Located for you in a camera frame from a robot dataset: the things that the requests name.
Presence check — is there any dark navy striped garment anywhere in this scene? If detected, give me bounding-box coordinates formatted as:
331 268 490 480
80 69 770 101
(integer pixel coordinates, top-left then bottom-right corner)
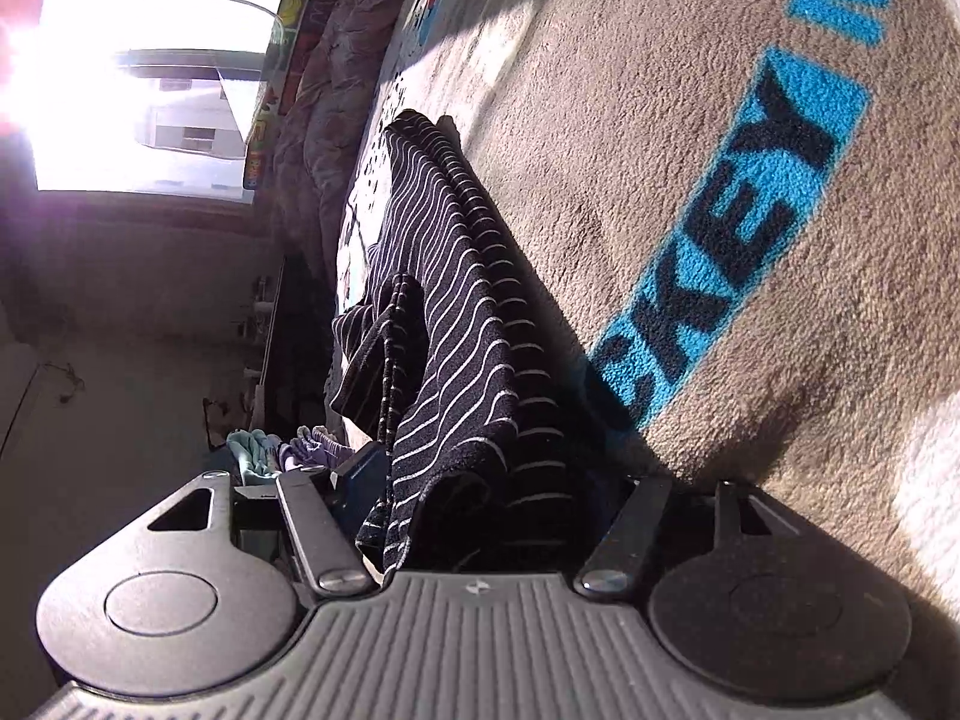
332 110 604 577

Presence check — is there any light blue purple clothes pile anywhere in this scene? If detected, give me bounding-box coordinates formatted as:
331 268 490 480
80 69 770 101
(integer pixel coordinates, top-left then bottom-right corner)
226 426 355 484

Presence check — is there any beige Mickey Mouse blanket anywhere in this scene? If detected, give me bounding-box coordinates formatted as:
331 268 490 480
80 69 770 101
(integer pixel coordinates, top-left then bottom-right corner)
333 0 960 720

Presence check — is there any pink quilted comforter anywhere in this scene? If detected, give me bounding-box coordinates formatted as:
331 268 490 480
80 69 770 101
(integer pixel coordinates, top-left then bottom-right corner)
272 0 404 283

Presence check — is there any colourful alphabet foam mat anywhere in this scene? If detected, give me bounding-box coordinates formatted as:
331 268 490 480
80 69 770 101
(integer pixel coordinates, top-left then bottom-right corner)
242 0 337 192

